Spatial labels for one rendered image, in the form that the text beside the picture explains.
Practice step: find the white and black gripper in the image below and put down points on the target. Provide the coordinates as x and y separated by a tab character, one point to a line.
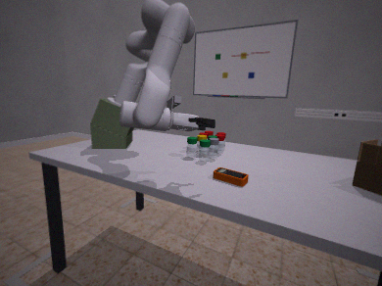
187	122

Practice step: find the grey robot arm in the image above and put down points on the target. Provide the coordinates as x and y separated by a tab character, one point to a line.
167	25

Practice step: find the orange digital multimeter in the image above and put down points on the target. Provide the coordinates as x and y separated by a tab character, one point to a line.
231	176

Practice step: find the brown cardboard box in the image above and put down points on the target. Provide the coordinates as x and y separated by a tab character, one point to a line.
368	173

